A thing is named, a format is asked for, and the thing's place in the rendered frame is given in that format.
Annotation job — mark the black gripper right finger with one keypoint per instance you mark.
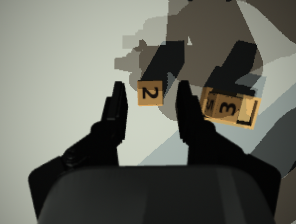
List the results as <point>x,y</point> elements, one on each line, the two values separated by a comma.
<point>205,144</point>

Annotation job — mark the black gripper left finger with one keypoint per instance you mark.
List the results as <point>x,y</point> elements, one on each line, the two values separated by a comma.
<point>98,148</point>

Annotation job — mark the tan cube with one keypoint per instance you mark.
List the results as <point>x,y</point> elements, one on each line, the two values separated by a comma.
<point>150,92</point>
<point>223,107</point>

